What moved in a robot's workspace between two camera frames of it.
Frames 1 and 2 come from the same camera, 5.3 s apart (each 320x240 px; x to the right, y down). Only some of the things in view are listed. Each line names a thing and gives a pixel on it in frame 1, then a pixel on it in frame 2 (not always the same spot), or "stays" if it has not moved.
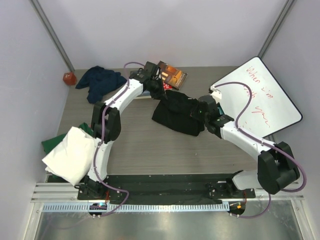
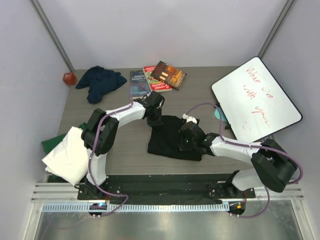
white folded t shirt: (70, 158) stays
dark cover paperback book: (171, 75) stays
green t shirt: (48, 143) stays
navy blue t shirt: (100, 82) stays
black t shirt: (174, 111) to (164, 140)
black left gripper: (161, 94) to (158, 122)
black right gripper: (198, 107) to (182, 146)
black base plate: (162, 189) stays
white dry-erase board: (253, 97) stays
